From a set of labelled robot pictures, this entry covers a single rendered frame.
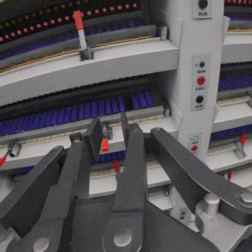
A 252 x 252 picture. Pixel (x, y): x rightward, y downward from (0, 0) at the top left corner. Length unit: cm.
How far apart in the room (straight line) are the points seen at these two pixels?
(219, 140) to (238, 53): 31
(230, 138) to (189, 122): 27
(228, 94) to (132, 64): 31
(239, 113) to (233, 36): 20
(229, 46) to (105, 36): 26
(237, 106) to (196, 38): 26
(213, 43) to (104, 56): 22
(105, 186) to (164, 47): 43
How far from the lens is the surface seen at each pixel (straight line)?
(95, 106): 43
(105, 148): 29
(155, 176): 50
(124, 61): 29
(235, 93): 52
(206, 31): 34
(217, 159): 58
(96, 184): 51
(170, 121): 39
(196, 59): 33
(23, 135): 47
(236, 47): 39
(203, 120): 39
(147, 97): 43
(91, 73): 30
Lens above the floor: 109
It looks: 31 degrees down
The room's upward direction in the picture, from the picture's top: 10 degrees counter-clockwise
